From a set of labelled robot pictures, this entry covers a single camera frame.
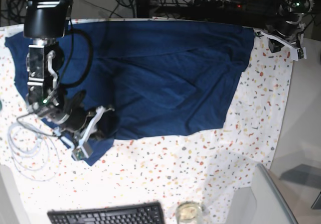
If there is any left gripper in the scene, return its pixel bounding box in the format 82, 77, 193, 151
265, 20, 303, 42

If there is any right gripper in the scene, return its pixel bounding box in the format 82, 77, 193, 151
37, 90, 93, 133

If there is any dark blue t-shirt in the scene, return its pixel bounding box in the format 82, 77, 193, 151
4, 20, 255, 167

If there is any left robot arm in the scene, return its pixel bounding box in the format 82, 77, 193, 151
266, 0, 316, 41

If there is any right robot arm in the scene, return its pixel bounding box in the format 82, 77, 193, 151
24, 0, 93, 133

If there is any red lit power strip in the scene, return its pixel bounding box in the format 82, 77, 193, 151
193, 0, 242, 9

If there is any black computer keyboard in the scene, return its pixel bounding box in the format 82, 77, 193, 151
47, 202, 165, 224

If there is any terrazzo patterned tablecloth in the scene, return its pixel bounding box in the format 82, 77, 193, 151
1, 37, 293, 223

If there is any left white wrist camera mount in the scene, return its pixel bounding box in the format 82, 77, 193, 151
255, 30, 307, 61

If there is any coiled white cable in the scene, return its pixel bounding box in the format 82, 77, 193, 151
6, 123, 60, 184

